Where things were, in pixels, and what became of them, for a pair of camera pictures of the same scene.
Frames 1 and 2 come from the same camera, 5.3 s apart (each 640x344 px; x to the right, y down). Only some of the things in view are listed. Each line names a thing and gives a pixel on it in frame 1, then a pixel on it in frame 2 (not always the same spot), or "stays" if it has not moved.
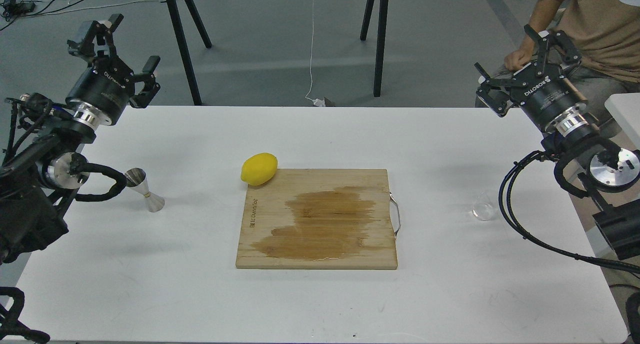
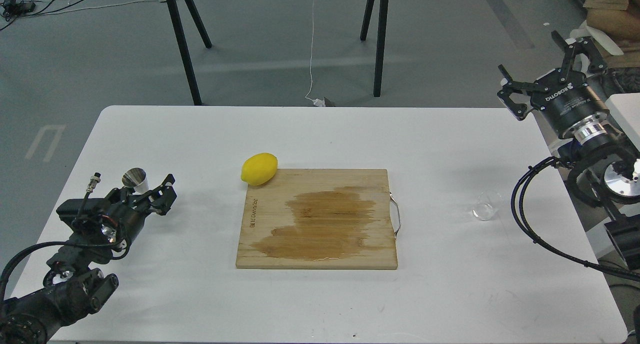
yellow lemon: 259,169 stays
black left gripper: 106,86 -> 107,224
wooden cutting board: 318,218 stays
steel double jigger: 135,178 stays
